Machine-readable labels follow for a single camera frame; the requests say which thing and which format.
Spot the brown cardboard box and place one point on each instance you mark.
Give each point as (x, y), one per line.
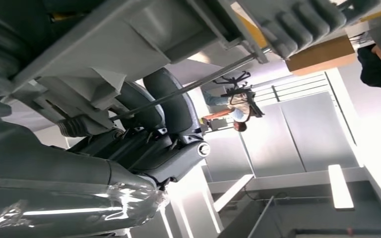
(322, 56)

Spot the black office chair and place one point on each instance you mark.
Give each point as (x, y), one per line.
(233, 80)

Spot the person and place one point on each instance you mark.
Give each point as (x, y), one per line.
(373, 69)
(239, 111)

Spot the grey metal railing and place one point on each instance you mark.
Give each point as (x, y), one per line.
(276, 95)

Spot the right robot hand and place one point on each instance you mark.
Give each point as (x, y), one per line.
(78, 197)

